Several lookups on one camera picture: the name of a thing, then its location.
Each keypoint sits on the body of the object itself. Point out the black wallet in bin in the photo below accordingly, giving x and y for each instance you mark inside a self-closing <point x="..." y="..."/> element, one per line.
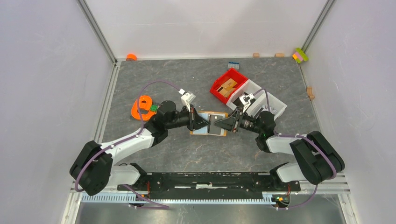
<point x="239" y="100"/>

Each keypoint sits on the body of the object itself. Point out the red plastic bin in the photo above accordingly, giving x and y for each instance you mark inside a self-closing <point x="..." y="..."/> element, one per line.
<point x="230" y="73"/>

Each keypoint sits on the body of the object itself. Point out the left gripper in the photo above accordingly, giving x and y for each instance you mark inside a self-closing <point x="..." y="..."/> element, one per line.
<point x="199" y="122"/>

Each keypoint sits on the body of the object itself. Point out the blue lego brick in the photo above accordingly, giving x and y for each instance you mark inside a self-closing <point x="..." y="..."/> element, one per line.
<point x="233" y="65"/>

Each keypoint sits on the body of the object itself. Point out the white bin near red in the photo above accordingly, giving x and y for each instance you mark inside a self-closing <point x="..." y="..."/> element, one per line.
<point x="247" y="88"/>

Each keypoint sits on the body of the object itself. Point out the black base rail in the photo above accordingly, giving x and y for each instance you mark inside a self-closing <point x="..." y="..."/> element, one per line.
<point x="211" y="185"/>

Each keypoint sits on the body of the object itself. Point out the green lego brick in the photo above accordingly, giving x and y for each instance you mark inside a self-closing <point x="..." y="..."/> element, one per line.
<point x="154" y="108"/>

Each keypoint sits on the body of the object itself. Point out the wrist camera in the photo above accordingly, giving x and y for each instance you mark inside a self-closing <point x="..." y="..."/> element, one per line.
<point x="247" y="100"/>
<point x="186" y="98"/>

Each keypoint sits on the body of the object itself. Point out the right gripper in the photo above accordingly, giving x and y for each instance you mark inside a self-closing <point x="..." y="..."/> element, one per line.
<point x="228" y="123"/>

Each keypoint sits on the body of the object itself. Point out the white bin far right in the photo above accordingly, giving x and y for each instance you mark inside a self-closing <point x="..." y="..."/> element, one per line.
<point x="261" y="100"/>

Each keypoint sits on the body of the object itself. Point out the wooden block on rail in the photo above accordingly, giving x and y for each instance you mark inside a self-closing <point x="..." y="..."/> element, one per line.
<point x="310" y="94"/>

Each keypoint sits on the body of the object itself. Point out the colourful block stack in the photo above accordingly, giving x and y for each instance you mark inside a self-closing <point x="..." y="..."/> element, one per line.
<point x="299" y="56"/>

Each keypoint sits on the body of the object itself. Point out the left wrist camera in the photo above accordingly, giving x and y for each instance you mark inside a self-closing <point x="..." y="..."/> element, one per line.
<point x="186" y="98"/>

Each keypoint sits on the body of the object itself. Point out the cards in white bin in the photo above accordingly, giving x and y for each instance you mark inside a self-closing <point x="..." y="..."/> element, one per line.
<point x="269" y="109"/>

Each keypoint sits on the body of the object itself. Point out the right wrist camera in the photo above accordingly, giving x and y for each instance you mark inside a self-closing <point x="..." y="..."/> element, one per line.
<point x="247" y="100"/>

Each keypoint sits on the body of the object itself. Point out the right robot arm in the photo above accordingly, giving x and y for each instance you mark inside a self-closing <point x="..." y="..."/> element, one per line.
<point x="316" y="159"/>

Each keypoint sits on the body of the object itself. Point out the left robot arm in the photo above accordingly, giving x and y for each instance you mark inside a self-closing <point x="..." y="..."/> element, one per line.
<point x="94" y="168"/>

